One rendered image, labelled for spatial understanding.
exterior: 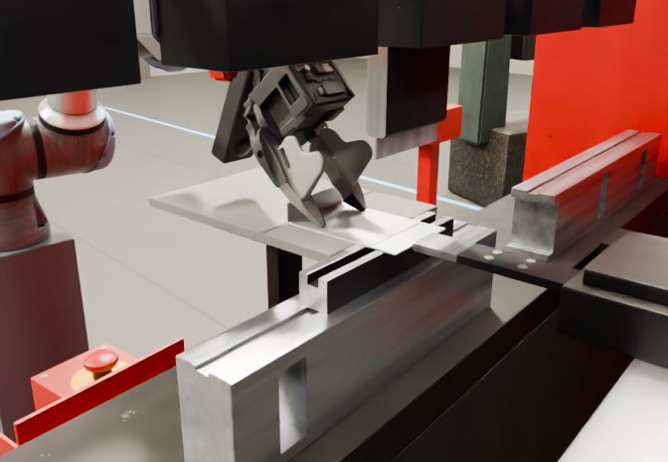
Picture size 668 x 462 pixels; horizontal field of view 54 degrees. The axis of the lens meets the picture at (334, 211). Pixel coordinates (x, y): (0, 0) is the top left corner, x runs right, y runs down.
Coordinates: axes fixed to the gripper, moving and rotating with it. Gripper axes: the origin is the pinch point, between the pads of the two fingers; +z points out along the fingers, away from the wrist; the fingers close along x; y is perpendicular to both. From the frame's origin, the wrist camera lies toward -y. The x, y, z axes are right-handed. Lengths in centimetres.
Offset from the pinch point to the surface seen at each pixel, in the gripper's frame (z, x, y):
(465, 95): -65, 291, -132
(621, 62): -6, 86, 6
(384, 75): -5.6, -3.7, 15.8
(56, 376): -1.7, -16.7, -37.1
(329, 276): 6.3, -11.2, 6.2
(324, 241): 2.8, -5.6, 2.2
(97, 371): 0.6, -14.6, -31.1
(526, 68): -178, 914, -346
